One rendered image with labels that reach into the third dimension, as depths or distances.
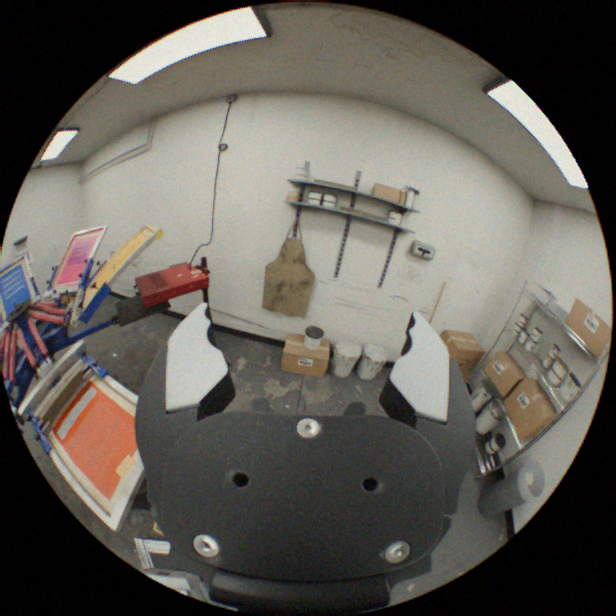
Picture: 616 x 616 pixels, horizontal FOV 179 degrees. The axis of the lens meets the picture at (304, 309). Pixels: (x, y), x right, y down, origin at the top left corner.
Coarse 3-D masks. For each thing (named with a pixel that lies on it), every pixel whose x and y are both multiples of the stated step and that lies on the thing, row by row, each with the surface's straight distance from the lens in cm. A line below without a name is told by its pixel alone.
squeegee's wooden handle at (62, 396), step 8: (72, 376) 125; (80, 376) 126; (64, 384) 126; (72, 384) 125; (80, 384) 128; (64, 392) 125; (72, 392) 127; (56, 400) 125; (64, 400) 127; (48, 408) 125; (56, 408) 127; (40, 416) 128; (48, 416) 127
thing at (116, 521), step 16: (80, 368) 143; (112, 384) 115; (48, 400) 142; (128, 400) 107; (64, 464) 117; (128, 480) 89; (80, 496) 105; (128, 496) 89; (96, 512) 99; (112, 528) 94
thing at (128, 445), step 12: (96, 396) 121; (108, 396) 116; (108, 408) 112; (120, 408) 108; (132, 420) 101; (132, 432) 99; (120, 444) 100; (132, 444) 96; (120, 456) 98; (132, 456) 95
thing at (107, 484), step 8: (72, 408) 128; (64, 416) 130; (56, 424) 132; (56, 432) 130; (72, 432) 121; (64, 440) 123; (64, 448) 122; (72, 448) 117; (72, 456) 116; (112, 456) 100; (80, 464) 111; (112, 464) 99; (88, 472) 107; (104, 472) 101; (112, 472) 99; (96, 480) 103; (104, 480) 101; (112, 480) 98; (104, 488) 100; (112, 488) 98
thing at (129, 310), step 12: (132, 300) 191; (120, 312) 178; (132, 312) 172; (144, 312) 166; (156, 312) 163; (96, 324) 184; (108, 324) 181; (120, 324) 163; (72, 336) 188; (84, 336) 187; (48, 348) 198; (60, 348) 194
